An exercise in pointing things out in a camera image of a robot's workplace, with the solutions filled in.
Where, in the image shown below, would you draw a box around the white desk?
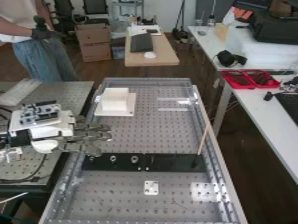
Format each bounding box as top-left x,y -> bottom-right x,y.
188,23 -> 298,184

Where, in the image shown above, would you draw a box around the clear box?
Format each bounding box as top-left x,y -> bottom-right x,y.
40,77 -> 251,224

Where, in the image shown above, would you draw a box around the black cable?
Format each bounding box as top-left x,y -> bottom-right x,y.
0,153 -> 50,185

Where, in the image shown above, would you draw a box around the cardboard box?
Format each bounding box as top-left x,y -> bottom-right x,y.
75,23 -> 114,64

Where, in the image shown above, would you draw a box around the black plate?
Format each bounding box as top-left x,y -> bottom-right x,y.
82,152 -> 211,174

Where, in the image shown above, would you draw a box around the black headphones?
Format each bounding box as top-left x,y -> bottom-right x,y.
216,49 -> 249,67

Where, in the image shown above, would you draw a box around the small white metal bracket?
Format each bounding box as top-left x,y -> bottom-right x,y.
143,180 -> 160,196

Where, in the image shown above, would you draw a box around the black keyboard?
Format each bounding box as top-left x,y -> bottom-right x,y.
273,92 -> 298,126
130,32 -> 155,54

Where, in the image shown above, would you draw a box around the white mouse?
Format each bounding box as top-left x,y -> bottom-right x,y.
143,51 -> 159,60

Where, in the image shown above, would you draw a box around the black case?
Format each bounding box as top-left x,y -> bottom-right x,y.
247,9 -> 298,46

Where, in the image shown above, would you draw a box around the person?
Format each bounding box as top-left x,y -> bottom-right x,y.
0,0 -> 80,84

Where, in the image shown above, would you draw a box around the thin stick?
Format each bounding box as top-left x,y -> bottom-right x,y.
196,113 -> 215,158

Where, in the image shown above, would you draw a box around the wooden desk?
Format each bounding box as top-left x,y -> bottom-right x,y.
123,26 -> 181,68

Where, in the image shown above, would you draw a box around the red tray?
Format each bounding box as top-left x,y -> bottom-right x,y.
247,69 -> 283,89
220,69 -> 259,90

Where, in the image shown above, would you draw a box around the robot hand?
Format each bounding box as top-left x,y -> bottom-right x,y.
8,100 -> 114,158

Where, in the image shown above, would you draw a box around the small white box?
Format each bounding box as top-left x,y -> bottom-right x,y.
94,87 -> 139,118

